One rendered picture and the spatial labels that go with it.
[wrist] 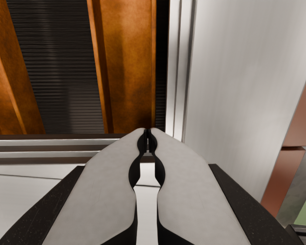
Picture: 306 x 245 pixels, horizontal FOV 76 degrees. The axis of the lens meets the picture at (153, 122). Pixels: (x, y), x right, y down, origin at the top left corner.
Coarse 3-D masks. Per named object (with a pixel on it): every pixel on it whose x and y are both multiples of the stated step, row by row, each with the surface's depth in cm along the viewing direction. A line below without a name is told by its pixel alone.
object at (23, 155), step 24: (192, 0) 13; (168, 24) 16; (192, 24) 13; (168, 48) 16; (168, 72) 16; (168, 96) 17; (168, 120) 19; (0, 144) 19; (24, 144) 19; (48, 144) 20; (72, 144) 20; (96, 144) 20; (0, 168) 18; (24, 168) 18; (48, 168) 18; (72, 168) 18; (144, 168) 19
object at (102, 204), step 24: (120, 144) 10; (144, 144) 12; (96, 168) 9; (120, 168) 9; (72, 192) 8; (96, 192) 8; (120, 192) 8; (72, 216) 7; (96, 216) 7; (120, 216) 7; (48, 240) 6; (72, 240) 6; (96, 240) 6; (120, 240) 6
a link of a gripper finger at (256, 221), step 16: (224, 176) 8; (224, 192) 8; (240, 192) 8; (240, 208) 7; (256, 208) 7; (240, 224) 6; (256, 224) 6; (272, 224) 6; (256, 240) 6; (272, 240) 6; (288, 240) 6
